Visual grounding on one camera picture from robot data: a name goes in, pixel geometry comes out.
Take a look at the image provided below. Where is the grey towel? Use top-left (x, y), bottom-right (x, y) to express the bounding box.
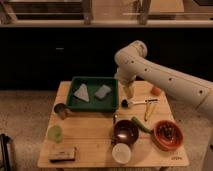
top-left (74, 84), bottom-right (89, 102)

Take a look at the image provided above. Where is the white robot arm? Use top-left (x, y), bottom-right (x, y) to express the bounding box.
top-left (114, 40), bottom-right (213, 123)

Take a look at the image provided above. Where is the black-headed dish brush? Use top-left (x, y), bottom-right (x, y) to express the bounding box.
top-left (121, 99), bottom-right (157, 108)

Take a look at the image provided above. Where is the small orange fruit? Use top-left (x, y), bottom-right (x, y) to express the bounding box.
top-left (150, 86), bottom-right (162, 96)

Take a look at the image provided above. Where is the grey-blue sponge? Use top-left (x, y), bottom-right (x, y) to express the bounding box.
top-left (95, 85), bottom-right (111, 100)

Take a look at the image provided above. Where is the green cucumber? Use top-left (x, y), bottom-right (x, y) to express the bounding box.
top-left (131, 117), bottom-right (153, 134)

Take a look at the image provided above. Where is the green plastic tray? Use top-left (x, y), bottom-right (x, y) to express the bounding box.
top-left (66, 76), bottom-right (119, 113)

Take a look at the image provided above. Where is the dark purple bowl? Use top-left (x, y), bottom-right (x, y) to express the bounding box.
top-left (113, 120), bottom-right (139, 146)

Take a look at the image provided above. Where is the orange terracotta bowl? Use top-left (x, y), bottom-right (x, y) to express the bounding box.
top-left (152, 120), bottom-right (183, 151)

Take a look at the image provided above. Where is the white small bowl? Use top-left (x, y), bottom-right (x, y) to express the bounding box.
top-left (112, 143), bottom-right (131, 164)

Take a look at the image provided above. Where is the dark metal cup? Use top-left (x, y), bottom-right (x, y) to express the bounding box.
top-left (54, 103), bottom-right (68, 120)

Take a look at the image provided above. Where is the green plastic cup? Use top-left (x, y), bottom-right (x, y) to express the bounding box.
top-left (47, 125), bottom-right (63, 143)

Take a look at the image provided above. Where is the brown scrub block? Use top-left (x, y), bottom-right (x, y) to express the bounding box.
top-left (48, 147), bottom-right (76, 163)

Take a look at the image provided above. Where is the black stand at left edge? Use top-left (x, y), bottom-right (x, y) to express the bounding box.
top-left (0, 134), bottom-right (11, 171)

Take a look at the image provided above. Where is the wooden shelf rack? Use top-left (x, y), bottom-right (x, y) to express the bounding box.
top-left (0, 0), bottom-right (213, 28)

